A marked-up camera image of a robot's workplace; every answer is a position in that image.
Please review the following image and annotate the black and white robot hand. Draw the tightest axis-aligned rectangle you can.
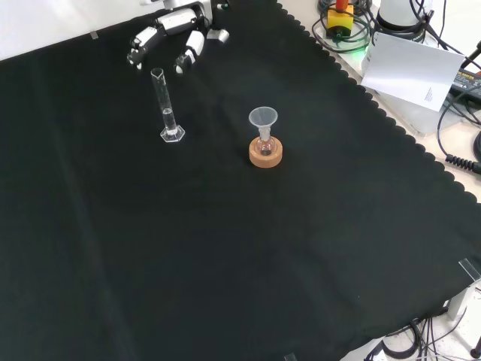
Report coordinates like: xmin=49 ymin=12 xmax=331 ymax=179
xmin=126 ymin=0 xmax=231 ymax=76

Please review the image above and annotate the clear glass graduated cylinder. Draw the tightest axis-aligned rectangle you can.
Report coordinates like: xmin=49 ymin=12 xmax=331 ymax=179
xmin=150 ymin=68 xmax=186 ymax=143

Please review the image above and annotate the clear plastic funnel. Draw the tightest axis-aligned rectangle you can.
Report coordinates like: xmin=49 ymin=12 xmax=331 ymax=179
xmin=248 ymin=107 xmax=279 ymax=141

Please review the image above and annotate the small round-bottom glass flask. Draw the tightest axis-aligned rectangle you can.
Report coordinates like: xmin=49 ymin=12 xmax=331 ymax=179
xmin=256 ymin=129 xmax=274 ymax=156

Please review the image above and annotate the yellow stop button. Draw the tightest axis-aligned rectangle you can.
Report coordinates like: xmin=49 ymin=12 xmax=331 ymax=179
xmin=325 ymin=0 xmax=355 ymax=40

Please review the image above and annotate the black bench cloth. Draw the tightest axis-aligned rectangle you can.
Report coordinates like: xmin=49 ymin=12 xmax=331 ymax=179
xmin=0 ymin=0 xmax=481 ymax=361

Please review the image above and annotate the pale board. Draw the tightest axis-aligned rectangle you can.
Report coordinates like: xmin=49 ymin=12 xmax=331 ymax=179
xmin=360 ymin=32 xmax=466 ymax=113

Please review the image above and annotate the pale grey block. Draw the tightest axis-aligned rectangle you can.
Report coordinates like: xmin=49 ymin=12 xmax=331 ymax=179
xmin=375 ymin=89 xmax=449 ymax=137

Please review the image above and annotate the black power adapter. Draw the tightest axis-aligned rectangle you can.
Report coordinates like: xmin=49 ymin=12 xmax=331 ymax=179
xmin=449 ymin=69 xmax=481 ymax=101

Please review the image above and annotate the grey metal bench leg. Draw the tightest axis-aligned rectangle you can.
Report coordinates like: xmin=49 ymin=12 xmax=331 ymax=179
xmin=446 ymin=285 xmax=481 ymax=321

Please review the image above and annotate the cork ring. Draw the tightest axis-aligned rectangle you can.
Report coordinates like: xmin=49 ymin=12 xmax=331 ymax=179
xmin=248 ymin=137 xmax=283 ymax=169

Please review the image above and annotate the green cable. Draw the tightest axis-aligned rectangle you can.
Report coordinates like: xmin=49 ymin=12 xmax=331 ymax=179
xmin=311 ymin=14 xmax=374 ymax=52

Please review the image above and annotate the black coiled cable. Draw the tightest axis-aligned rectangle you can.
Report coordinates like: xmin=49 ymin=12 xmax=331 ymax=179
xmin=435 ymin=103 xmax=481 ymax=172

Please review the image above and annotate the black floor cable bundle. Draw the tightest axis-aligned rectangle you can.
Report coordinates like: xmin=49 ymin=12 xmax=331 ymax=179
xmin=366 ymin=317 xmax=481 ymax=361

